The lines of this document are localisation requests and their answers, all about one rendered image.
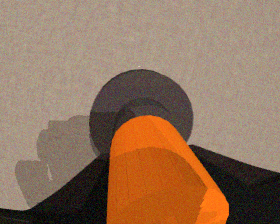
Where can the orange knob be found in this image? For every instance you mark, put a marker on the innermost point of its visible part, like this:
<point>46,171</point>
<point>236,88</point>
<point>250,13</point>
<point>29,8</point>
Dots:
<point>154,178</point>

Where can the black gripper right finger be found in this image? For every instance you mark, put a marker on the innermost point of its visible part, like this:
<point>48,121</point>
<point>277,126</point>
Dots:
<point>253,193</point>

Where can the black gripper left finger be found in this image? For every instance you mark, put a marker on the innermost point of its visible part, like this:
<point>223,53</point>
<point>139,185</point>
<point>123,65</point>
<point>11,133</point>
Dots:
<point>81,201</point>

